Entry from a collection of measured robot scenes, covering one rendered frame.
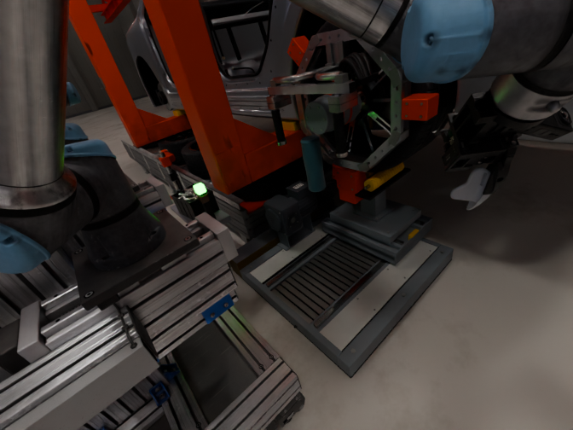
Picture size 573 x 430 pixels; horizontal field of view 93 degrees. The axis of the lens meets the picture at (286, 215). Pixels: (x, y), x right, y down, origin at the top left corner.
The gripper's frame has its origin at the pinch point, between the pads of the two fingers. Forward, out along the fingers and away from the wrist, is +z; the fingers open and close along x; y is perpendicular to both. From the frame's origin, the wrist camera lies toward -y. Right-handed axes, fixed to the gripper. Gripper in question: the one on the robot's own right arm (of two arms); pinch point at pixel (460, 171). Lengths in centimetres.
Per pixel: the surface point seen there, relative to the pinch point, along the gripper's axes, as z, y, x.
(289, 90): 33, 32, -55
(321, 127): 41, 22, -43
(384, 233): 88, -7, -9
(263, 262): 107, 60, -4
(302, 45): 37, 25, -81
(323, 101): 35, 20, -50
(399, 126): 37, -5, -36
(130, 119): 154, 195, -163
